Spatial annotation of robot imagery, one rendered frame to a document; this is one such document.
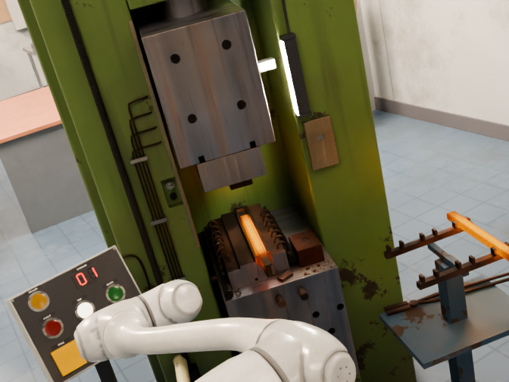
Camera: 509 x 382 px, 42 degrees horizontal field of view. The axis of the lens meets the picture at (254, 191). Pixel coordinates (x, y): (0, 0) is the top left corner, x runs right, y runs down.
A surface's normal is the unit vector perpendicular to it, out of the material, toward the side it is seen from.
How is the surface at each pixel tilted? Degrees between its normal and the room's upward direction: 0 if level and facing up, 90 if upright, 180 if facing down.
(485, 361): 0
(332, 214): 90
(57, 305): 60
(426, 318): 0
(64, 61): 90
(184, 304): 66
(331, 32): 90
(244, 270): 90
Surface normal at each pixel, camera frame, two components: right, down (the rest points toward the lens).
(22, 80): 0.48, 0.25
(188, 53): 0.20, 0.36
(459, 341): -0.22, -0.89
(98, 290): 0.39, -0.27
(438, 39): -0.85, 0.38
